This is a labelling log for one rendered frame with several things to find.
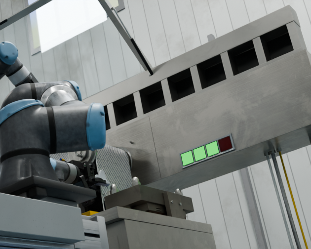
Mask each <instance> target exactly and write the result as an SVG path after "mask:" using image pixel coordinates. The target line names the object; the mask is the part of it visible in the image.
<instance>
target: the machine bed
mask: <svg viewBox="0 0 311 249"><path fill-rule="evenodd" d="M90 216H91V217H94V216H102V217H104V219H105V225H108V224H111V223H114V222H117V221H120V220H123V219H127V220H133V221H139V222H145V223H150V224H156V225H162V226H168V227H174V228H180V229H186V230H192V231H198V232H204V233H210V234H213V231H212V227H211V224H207V223H201V222H196V221H191V220H186V219H181V218H176V217H171V216H166V215H161V214H156V213H151V212H145V211H140V210H135V209H130V208H125V207H118V206H116V207H113V208H110V209H107V210H104V211H101V212H99V213H96V214H93V215H90Z"/></svg>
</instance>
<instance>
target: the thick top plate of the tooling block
mask: <svg viewBox="0 0 311 249"><path fill-rule="evenodd" d="M163 192H165V191H163V190H159V189H156V188H152V187H148V186H144V185H140V184H138V185H135V186H132V187H129V188H127V189H124V190H121V191H119V192H116V193H113V194H110V195H108V196H105V197H104V199H105V206H106V209H110V208H113V207H116V206H118V207H123V208H126V207H132V208H133V207H136V206H139V205H142V204H145V203H151V204H156V205H160V206H165V202H164V196H163ZM180 197H181V202H182V207H183V210H185V212H186V214H188V213H191V212H194V206H193V202H192V198H190V197H186V196H182V195H180Z"/></svg>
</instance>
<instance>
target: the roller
mask: <svg viewBox="0 0 311 249"><path fill-rule="evenodd" d="M92 156H93V151H91V150H88V154H87V157H86V158H85V160H84V161H82V163H83V162H85V161H87V162H90V160H91V158H92ZM69 157H70V161H71V160H74V159H73V157H72V153H71V152H70V153H69ZM94 164H95V169H94V171H96V172H97V165H96V160H95V161H94Z"/></svg>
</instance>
